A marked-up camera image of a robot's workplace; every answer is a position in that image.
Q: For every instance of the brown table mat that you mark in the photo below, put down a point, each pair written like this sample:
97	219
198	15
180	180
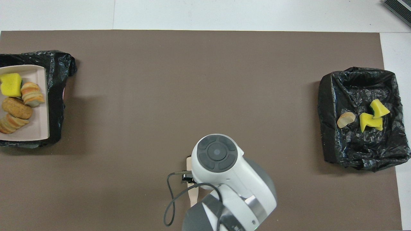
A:
192	80

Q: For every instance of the small brown bread roll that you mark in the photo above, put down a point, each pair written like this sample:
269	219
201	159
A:
17	108

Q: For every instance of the dark grey ribbed object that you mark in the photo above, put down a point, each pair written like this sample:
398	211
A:
398	9

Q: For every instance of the black bag lined bin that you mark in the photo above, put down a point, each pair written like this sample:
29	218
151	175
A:
353	147
59	80

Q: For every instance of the striped croissant piece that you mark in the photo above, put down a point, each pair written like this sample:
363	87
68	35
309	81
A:
13	123
346	119
32	94

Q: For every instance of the green and yellow sponge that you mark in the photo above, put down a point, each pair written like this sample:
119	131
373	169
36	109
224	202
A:
366	122

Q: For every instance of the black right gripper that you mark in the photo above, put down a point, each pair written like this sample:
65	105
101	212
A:
187	178

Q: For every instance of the yellow sponge chunk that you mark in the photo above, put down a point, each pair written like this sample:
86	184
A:
10	85

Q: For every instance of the plain yellow sponge piece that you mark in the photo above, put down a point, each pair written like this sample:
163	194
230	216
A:
379	109

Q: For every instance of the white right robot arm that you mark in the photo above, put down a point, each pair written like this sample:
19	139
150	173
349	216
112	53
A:
218	154

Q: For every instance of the beige plastic dustpan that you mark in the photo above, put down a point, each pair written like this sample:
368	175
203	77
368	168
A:
40	128

